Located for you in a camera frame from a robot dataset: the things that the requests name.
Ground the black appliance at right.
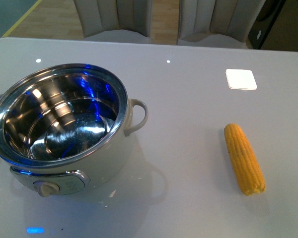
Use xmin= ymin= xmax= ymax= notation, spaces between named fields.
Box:
xmin=248 ymin=0 xmax=285 ymax=49

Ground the beige chair on left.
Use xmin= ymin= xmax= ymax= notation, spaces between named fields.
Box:
xmin=74 ymin=0 xmax=153 ymax=44

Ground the beige chair on right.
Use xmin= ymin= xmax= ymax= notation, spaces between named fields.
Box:
xmin=177 ymin=0 xmax=265 ymax=49

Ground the cream electric cooking pot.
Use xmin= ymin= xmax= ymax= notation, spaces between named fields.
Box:
xmin=0 ymin=63 xmax=149 ymax=197

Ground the yellow corn cob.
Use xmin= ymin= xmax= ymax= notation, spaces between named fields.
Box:
xmin=224 ymin=123 xmax=266 ymax=196

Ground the beige chair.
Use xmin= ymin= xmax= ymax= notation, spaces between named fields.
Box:
xmin=177 ymin=0 xmax=265 ymax=49
xmin=74 ymin=0 xmax=153 ymax=44

